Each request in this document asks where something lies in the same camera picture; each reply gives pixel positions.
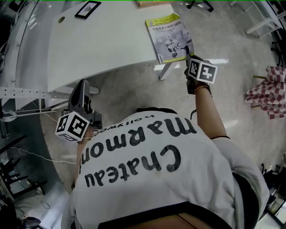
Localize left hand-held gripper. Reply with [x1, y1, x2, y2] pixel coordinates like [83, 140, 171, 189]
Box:
[55, 79, 104, 143]

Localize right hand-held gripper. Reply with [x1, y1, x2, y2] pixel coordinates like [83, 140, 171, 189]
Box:
[183, 51, 219, 95]

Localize green and white book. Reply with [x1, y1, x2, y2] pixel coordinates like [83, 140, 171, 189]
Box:
[145, 13, 195, 64]

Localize person's right forearm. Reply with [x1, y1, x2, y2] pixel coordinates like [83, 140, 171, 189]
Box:
[193, 85, 227, 140]

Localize person's left forearm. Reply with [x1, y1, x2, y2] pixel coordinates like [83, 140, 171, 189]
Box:
[76, 126, 93, 175]

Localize black office chair base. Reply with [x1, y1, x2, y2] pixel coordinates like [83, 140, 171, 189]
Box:
[187, 0, 215, 13]

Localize person's black trousers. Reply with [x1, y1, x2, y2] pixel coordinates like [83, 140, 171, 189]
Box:
[136, 107, 180, 115]

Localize brown cardboard box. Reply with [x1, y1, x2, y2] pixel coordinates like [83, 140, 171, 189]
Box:
[135, 0, 177, 7]

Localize white metal rack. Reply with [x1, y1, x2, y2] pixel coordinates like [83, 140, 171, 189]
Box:
[229, 0, 282, 38]

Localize red white checkered umbrella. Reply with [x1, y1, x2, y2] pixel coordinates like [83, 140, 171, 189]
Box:
[246, 65, 286, 121]

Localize black metal stand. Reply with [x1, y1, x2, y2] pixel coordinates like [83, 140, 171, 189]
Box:
[0, 135, 48, 199]

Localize white printed t-shirt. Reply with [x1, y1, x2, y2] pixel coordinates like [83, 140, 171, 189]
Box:
[62, 110, 270, 229]

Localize white perforated metal rail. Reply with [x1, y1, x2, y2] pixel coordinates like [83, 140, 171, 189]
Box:
[0, 86, 70, 99]

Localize white floor cable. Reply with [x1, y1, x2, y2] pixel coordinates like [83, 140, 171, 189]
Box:
[18, 149, 77, 165]

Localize black picture frame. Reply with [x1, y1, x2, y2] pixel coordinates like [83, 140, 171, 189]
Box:
[74, 0, 102, 20]

